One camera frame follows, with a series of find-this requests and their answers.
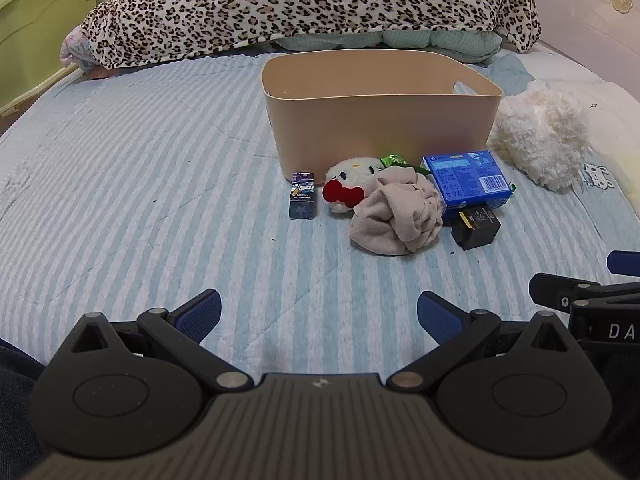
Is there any green wooden cabinet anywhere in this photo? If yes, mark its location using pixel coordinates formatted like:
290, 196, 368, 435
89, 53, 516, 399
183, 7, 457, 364
0, 0, 101, 117

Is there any small black box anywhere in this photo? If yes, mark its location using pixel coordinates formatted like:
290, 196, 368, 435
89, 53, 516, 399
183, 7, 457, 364
451, 205, 503, 252

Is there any leopard print blanket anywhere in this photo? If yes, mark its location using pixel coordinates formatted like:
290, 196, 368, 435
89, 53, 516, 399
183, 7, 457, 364
80, 0, 542, 69

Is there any small purple box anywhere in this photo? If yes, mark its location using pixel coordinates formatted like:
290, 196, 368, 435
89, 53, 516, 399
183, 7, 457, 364
288, 171, 316, 221

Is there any white cat plush toy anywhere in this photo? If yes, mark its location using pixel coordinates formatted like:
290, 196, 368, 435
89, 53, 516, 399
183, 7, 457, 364
322, 157, 379, 216

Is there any blue rectangular box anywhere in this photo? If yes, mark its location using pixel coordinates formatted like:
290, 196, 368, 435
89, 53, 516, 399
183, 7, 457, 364
421, 150, 514, 221

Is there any blue striped bed sheet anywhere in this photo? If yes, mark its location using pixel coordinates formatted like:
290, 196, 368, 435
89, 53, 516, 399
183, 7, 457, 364
0, 49, 640, 392

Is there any teal checkered pillow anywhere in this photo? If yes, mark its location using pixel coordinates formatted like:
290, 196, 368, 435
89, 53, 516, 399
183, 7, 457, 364
276, 29, 504, 65

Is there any pink cloth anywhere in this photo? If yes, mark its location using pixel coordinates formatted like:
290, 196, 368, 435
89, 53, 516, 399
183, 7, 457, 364
59, 27, 122, 81

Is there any white fluffy plush toy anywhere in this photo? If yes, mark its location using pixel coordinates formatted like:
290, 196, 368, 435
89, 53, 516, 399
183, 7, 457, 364
489, 79, 592, 192

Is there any person's dark trouser leg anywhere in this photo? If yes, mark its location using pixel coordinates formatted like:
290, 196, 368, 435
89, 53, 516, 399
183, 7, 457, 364
0, 338, 53, 477

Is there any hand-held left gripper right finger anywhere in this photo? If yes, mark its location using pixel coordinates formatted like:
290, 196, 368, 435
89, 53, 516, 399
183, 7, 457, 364
386, 290, 594, 393

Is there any green foil wrapper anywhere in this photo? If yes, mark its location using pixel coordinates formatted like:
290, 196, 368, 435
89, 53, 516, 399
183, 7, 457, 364
378, 153, 434, 176

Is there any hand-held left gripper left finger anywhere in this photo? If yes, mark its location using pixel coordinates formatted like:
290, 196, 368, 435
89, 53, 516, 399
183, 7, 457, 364
50, 288, 254, 394

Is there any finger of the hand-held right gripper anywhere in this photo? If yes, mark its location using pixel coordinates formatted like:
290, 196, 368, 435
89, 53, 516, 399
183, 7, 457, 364
528, 272, 640, 312
606, 250, 640, 277

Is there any crumpled beige cloth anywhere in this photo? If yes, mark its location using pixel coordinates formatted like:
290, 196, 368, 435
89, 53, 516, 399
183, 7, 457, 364
348, 165, 445, 257

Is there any beige plastic storage bin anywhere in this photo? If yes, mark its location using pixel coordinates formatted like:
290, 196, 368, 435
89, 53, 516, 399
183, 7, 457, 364
260, 49, 503, 184

